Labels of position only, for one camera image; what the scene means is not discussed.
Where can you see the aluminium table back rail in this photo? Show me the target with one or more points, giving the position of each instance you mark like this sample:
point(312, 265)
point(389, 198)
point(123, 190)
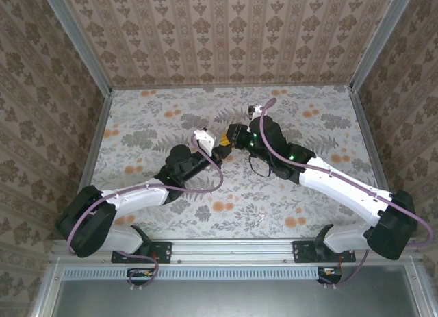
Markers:
point(232, 87)

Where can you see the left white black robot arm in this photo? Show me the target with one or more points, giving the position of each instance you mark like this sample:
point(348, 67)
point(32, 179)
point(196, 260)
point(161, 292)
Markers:
point(137, 197)

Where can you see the aluminium table side rail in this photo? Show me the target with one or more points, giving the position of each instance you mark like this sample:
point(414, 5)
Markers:
point(372, 142)
point(94, 146)

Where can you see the small electronics board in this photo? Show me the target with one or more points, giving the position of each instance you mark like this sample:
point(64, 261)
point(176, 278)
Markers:
point(330, 272)
point(142, 274)

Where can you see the aluminium corner post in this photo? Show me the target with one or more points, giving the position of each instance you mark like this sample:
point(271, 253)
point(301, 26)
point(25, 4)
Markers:
point(380, 39)
point(80, 43)

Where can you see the grey sheet metal panel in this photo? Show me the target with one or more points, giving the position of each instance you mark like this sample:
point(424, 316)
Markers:
point(232, 300)

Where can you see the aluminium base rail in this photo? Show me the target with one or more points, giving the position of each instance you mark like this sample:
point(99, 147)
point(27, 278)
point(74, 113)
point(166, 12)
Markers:
point(232, 252)

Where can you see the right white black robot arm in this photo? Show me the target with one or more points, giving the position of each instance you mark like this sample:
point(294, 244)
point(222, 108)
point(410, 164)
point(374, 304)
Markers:
point(342, 187)

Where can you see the floral patterned table cover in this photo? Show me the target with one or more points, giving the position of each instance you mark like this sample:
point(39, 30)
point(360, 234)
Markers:
point(239, 200)

